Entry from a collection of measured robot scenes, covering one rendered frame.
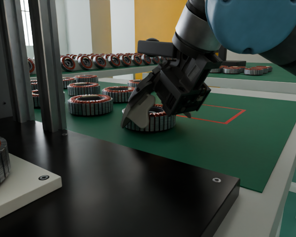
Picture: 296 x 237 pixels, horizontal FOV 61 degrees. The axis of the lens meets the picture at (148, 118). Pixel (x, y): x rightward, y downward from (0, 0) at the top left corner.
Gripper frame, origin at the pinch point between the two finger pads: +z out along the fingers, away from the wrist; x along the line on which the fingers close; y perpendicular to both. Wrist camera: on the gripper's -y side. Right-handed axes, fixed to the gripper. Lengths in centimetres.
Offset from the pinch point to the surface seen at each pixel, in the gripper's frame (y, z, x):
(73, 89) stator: -34.4, 21.3, -1.4
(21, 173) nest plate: 11.3, -9.6, -27.0
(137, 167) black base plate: 15.1, -10.8, -15.1
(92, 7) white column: -322, 124, 142
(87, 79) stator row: -54, 34, 13
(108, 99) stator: -12.7, 6.0, -2.1
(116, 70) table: -113, 78, 69
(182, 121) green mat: 2.6, 0.0, 8.0
